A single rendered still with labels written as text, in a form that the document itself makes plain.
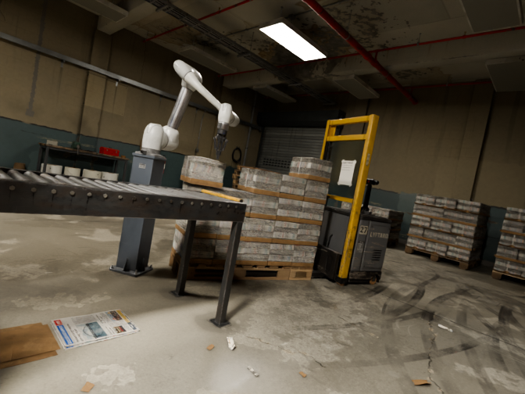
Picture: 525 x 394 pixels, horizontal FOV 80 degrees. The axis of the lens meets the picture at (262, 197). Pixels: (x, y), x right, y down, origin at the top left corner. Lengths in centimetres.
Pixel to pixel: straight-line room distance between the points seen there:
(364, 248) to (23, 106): 770
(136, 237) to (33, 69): 668
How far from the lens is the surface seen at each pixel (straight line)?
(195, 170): 265
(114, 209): 156
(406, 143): 931
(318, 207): 334
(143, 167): 275
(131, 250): 285
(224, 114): 254
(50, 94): 901
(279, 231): 313
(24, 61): 900
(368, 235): 371
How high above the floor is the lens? 97
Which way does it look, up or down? 3 degrees down
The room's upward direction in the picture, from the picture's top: 10 degrees clockwise
